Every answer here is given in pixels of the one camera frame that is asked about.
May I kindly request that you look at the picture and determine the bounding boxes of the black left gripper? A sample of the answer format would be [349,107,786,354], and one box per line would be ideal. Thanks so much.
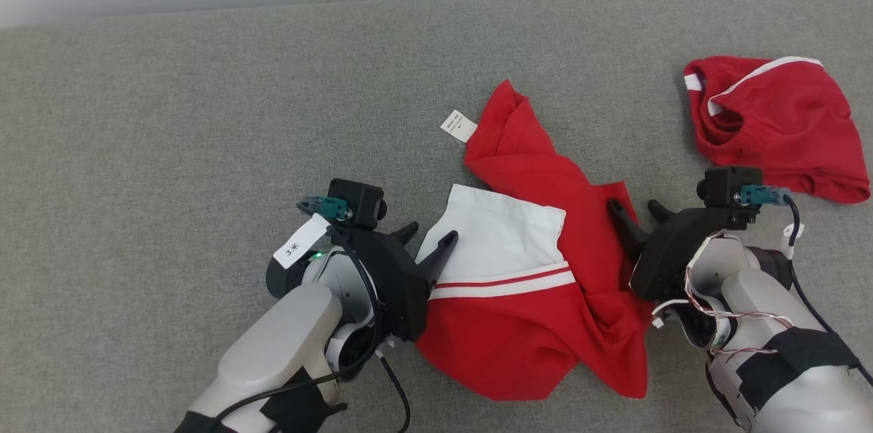
[334,222,459,342]

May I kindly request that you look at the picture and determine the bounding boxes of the red shorts white stripe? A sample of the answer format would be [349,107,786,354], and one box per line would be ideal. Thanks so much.
[684,56,871,204]

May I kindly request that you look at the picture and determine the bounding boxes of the red basketball jersey white trim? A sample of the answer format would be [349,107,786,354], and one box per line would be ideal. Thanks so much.
[415,80,655,401]

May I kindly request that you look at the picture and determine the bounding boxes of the white paper cable tag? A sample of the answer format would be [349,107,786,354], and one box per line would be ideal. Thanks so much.
[273,213,331,270]

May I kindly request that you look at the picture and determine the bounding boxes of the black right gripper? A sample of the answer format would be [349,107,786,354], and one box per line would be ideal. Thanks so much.
[607,198,760,301]

